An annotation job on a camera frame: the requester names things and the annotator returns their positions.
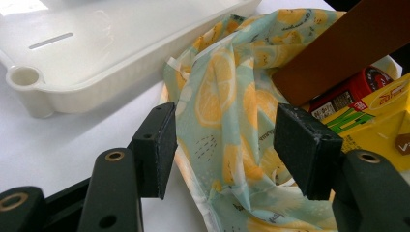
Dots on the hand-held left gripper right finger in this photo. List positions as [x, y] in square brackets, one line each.
[364, 193]

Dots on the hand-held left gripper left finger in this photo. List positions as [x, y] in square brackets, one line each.
[112, 187]

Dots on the yellow drink carton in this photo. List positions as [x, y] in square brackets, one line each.
[377, 122]

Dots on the candy can with red lid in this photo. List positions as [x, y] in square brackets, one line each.
[348, 93]

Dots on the lemon print fabric bag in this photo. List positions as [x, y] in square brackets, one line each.
[225, 129]

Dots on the brown box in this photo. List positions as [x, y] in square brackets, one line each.
[338, 54]

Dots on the white plastic tray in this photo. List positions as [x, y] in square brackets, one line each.
[129, 42]

